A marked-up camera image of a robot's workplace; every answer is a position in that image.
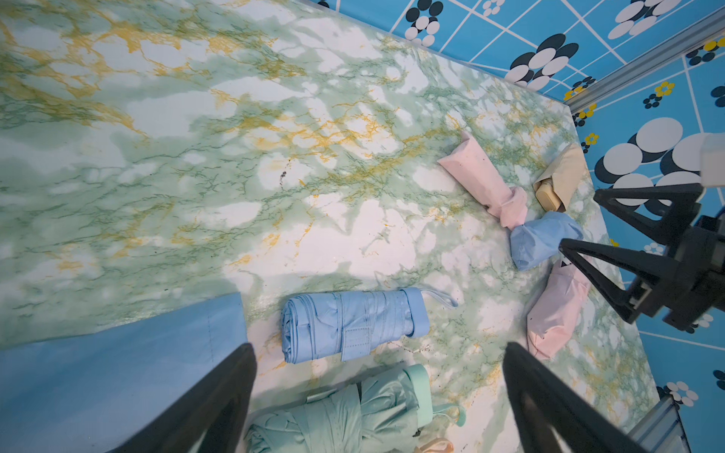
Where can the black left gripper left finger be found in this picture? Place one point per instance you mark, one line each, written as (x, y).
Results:
(211, 415)

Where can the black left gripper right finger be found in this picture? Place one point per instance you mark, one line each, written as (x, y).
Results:
(547, 412)

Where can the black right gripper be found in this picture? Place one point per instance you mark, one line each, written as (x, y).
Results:
(636, 283)

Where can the pink sleeved umbrella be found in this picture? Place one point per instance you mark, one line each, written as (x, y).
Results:
(554, 316)
(469, 164)

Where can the blue sleeved umbrella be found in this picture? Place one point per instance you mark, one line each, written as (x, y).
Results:
(538, 240)
(90, 393)

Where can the mint green umbrella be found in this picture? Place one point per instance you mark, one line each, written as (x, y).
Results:
(383, 413)

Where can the beige sleeved umbrella far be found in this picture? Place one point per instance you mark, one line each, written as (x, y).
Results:
(556, 186)

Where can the aluminium front rail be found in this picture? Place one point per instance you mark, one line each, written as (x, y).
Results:
(661, 430)

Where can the aluminium corner post right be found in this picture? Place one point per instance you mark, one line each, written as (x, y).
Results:
(651, 61)

